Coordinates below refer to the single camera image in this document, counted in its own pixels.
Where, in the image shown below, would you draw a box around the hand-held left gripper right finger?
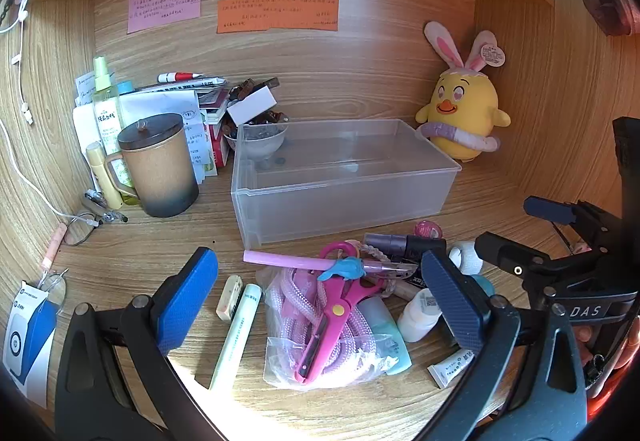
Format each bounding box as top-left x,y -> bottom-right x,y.
421,249 -> 586,441

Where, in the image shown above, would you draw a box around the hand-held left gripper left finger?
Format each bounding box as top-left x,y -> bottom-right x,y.
55,247 -> 219,441

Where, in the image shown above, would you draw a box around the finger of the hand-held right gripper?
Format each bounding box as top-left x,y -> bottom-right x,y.
474,232 -> 551,283
523,196 -> 581,225

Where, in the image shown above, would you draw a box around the white tape roll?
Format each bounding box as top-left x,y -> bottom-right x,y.
448,242 -> 482,273

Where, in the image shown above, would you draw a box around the purple cosmetic tube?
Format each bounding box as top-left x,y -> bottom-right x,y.
363,232 -> 447,258

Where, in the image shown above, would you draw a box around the plastic bag with pink rope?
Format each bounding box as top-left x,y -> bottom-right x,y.
257,266 -> 396,389

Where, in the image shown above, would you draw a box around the pink scissors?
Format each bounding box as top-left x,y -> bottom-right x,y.
295,242 -> 383,383

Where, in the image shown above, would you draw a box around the clear plastic storage box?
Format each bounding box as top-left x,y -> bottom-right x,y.
230,119 -> 462,246

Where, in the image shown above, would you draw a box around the person's right hand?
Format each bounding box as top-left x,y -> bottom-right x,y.
574,315 -> 640,372

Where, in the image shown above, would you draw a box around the small white bottle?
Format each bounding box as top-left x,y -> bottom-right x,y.
397,288 -> 443,343

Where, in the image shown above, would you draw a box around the white eraser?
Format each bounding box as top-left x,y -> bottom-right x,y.
216,275 -> 243,321

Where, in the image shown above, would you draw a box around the light green pen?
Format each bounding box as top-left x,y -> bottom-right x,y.
208,283 -> 262,391

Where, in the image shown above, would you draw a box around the small white tube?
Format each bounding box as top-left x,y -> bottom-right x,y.
427,350 -> 475,389

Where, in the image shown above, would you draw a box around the mint green tube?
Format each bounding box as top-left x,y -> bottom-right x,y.
359,296 -> 413,375

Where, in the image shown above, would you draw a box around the pink round lip balm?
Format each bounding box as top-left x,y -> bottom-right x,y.
414,220 -> 444,239

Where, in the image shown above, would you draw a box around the pink pen with blue dolphin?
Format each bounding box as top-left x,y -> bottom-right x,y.
243,250 -> 418,281

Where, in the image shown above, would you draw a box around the brown mug with lid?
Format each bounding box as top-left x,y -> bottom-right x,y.
104,113 -> 200,218

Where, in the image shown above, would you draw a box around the yellow chick plush toy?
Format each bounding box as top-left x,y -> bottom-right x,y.
415,21 -> 512,163

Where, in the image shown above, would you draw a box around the pink slim stick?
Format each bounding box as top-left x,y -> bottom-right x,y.
40,223 -> 69,272

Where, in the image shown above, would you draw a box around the pale yellow lip balm stick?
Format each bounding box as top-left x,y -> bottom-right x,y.
86,142 -> 124,210

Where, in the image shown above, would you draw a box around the blue and white carton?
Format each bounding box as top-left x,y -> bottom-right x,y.
2,278 -> 58,409

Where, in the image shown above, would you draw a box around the glass bowl of trinkets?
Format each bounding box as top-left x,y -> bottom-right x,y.
222,121 -> 289,162

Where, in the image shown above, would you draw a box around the red booklet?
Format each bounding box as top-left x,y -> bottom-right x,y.
199,88 -> 232,168

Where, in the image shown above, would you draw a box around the stack of papers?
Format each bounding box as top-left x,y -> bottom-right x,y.
72,71 -> 228,184

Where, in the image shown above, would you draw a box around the green spray bottle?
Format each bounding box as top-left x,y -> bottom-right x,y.
91,57 -> 132,186

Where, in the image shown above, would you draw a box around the white rectangular box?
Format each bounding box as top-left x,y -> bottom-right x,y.
226,86 -> 279,126

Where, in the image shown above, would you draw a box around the red and white marker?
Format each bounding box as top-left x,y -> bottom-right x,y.
157,70 -> 205,83

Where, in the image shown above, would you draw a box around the pink paper note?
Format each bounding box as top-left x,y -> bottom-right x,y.
127,0 -> 202,34

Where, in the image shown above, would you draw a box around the orange paper note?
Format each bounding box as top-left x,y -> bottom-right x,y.
217,0 -> 340,34

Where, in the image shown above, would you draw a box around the braided keychain cord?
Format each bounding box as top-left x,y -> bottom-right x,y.
356,243 -> 397,263

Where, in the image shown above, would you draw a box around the wire frame glasses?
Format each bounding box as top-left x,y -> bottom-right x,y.
61,212 -> 106,248

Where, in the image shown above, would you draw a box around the white charging cable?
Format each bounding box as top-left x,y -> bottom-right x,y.
0,0 -> 42,126
0,121 -> 98,229

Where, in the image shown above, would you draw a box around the brown watch strap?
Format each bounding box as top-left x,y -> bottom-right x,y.
227,77 -> 280,102

